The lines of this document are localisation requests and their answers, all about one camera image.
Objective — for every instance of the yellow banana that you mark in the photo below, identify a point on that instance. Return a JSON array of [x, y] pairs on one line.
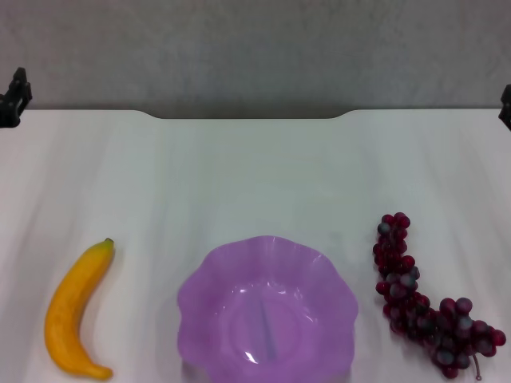
[[68, 303]]

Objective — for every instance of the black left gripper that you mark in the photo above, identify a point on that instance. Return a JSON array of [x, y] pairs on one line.
[[9, 117]]

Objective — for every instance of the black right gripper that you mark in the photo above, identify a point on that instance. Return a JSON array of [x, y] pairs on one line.
[[506, 119]]

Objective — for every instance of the purple wavy plastic plate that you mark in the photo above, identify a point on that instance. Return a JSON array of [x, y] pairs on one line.
[[247, 279]]

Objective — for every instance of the red purple grape bunch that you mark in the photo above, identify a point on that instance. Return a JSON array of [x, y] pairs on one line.
[[399, 287]]

